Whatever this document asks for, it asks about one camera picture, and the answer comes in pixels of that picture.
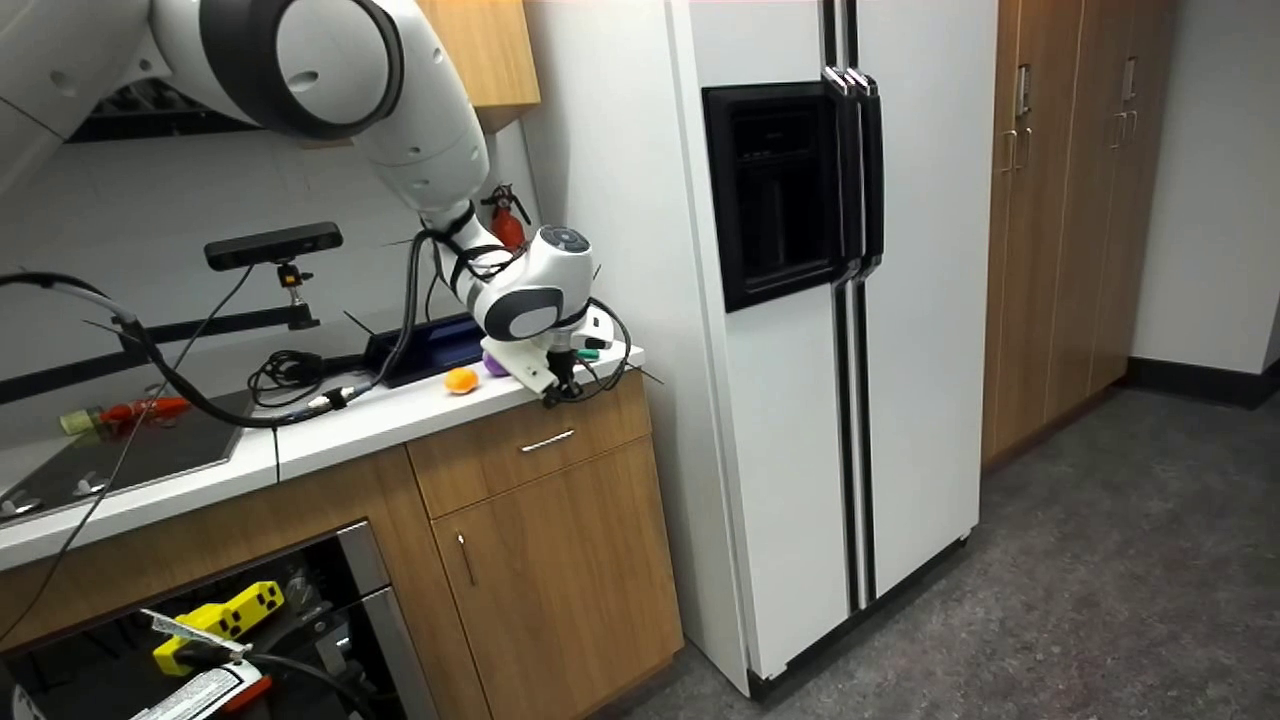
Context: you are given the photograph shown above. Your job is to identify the tall wooden cabinet doors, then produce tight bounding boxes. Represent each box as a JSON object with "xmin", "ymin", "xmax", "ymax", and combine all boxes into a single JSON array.
[{"xmin": 981, "ymin": 0, "xmax": 1186, "ymax": 473}]

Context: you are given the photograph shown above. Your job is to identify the wooden cabinet door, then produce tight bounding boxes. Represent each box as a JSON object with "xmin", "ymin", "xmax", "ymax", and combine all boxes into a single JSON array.
[{"xmin": 422, "ymin": 438, "xmax": 690, "ymax": 720}]

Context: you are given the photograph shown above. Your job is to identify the red fire extinguisher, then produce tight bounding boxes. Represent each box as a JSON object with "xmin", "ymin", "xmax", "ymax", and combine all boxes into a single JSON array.
[{"xmin": 481, "ymin": 183, "xmax": 534, "ymax": 262}]

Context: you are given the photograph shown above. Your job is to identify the white drawer with wooden front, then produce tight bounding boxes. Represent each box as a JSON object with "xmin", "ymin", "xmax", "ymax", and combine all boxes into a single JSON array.
[{"xmin": 404, "ymin": 374, "xmax": 658, "ymax": 525}]

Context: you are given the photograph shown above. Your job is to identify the yellow black tool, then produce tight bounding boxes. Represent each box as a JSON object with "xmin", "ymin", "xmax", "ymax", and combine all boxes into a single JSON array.
[{"xmin": 142, "ymin": 574, "xmax": 293, "ymax": 685}]

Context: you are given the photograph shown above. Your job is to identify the black stereo camera over counter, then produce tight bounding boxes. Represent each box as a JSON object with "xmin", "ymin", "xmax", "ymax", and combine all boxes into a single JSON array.
[{"xmin": 200, "ymin": 215, "xmax": 348, "ymax": 277}]

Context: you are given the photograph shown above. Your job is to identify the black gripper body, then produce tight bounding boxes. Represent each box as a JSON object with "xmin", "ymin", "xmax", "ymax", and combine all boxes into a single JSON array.
[{"xmin": 540, "ymin": 342, "xmax": 594, "ymax": 393}]

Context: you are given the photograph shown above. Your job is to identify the white two-door fridge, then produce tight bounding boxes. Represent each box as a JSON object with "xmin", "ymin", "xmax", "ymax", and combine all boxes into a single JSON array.
[{"xmin": 521, "ymin": 0, "xmax": 1003, "ymax": 707}]

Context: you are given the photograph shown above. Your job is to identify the black coiled cables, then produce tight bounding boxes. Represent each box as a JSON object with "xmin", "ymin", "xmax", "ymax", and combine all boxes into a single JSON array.
[{"xmin": 245, "ymin": 345, "xmax": 409, "ymax": 413}]

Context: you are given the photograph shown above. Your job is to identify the wooden wall cabinet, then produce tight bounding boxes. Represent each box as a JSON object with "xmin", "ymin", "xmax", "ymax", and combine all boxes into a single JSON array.
[{"xmin": 415, "ymin": 0, "xmax": 548, "ymax": 120}]

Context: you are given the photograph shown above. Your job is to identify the metal cabinet door handle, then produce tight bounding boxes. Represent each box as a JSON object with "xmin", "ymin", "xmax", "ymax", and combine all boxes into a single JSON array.
[{"xmin": 446, "ymin": 527, "xmax": 483, "ymax": 592}]

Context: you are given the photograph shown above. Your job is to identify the wooden base cabinet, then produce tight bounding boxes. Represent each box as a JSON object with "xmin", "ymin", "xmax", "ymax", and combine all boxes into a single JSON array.
[{"xmin": 0, "ymin": 374, "xmax": 690, "ymax": 720}]

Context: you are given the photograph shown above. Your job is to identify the white countertop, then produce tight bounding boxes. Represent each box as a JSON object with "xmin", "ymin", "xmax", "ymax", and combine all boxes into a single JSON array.
[{"xmin": 0, "ymin": 334, "xmax": 653, "ymax": 579}]

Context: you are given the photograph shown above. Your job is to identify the red green toy carrot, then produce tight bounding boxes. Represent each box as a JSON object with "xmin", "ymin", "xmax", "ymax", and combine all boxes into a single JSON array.
[{"xmin": 56, "ymin": 393, "xmax": 191, "ymax": 444}]

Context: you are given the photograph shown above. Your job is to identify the black cooktop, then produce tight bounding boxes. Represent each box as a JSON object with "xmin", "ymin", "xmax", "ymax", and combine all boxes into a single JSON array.
[{"xmin": 0, "ymin": 398, "xmax": 259, "ymax": 527}]

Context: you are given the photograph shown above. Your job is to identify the white red tool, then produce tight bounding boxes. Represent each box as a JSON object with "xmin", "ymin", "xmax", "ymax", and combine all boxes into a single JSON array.
[{"xmin": 126, "ymin": 655, "xmax": 280, "ymax": 720}]

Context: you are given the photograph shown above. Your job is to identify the black baseboard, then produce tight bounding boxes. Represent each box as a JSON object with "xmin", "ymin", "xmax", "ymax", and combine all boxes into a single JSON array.
[{"xmin": 1120, "ymin": 351, "xmax": 1280, "ymax": 413}]

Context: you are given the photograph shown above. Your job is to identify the dark blue box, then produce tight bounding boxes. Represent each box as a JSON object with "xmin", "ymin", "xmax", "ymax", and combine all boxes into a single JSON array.
[{"xmin": 394, "ymin": 314, "xmax": 486, "ymax": 379}]

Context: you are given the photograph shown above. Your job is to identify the black counter camera arm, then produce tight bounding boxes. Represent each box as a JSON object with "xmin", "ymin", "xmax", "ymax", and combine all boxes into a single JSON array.
[{"xmin": 0, "ymin": 262, "xmax": 328, "ymax": 408}]

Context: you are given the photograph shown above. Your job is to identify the black fridge dispenser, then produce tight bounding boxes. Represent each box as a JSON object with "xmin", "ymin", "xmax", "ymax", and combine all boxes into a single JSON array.
[{"xmin": 698, "ymin": 78, "xmax": 855, "ymax": 316}]

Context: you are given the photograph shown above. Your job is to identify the metal drawer handle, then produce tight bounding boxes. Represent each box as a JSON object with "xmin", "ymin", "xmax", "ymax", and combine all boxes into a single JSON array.
[{"xmin": 511, "ymin": 424, "xmax": 579, "ymax": 459}]

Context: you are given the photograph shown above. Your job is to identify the silver appliance edge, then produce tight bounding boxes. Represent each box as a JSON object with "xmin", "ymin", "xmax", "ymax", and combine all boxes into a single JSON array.
[{"xmin": 328, "ymin": 516, "xmax": 443, "ymax": 720}]

